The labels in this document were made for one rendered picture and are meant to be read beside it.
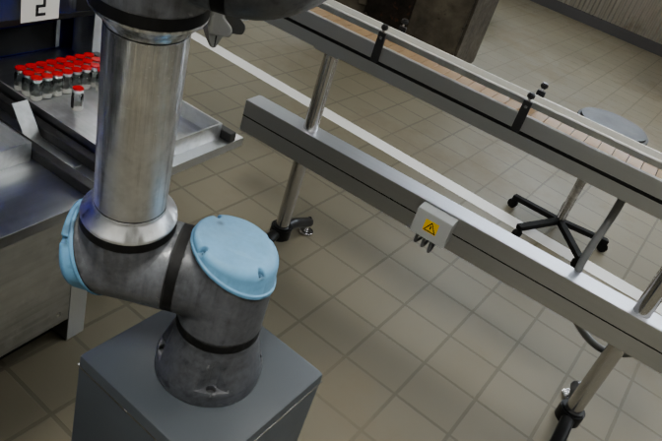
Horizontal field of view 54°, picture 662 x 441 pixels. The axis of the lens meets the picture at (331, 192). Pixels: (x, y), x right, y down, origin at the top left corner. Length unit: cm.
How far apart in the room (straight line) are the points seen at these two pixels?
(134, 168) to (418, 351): 173
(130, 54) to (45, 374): 144
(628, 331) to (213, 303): 142
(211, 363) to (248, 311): 10
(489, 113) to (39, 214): 122
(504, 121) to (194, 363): 121
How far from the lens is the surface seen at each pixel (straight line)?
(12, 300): 181
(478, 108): 187
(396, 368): 225
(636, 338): 204
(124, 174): 75
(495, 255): 202
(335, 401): 207
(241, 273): 80
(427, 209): 200
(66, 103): 136
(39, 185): 113
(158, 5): 62
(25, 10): 140
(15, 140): 120
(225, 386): 92
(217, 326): 85
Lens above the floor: 152
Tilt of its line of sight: 31 degrees down
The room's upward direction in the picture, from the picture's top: 18 degrees clockwise
